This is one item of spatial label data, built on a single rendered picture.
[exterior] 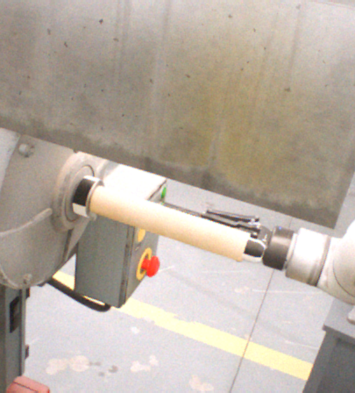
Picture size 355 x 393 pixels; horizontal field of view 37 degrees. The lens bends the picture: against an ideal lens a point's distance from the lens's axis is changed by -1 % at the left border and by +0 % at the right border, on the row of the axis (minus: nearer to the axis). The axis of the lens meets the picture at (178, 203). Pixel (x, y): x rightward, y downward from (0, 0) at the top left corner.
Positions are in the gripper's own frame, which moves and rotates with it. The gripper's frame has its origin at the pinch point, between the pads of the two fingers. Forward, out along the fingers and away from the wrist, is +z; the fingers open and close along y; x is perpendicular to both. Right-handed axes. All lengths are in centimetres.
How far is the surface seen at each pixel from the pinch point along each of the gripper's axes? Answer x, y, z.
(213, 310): -107, 106, 4
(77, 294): -16.7, -10.4, 14.0
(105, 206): 18.5, -33.0, 0.2
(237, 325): -107, 102, -8
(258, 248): 19.0, -32.2, -17.2
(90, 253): -4.9, -12.5, 11.1
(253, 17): 44, -47, -14
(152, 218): 18.8, -32.9, -5.4
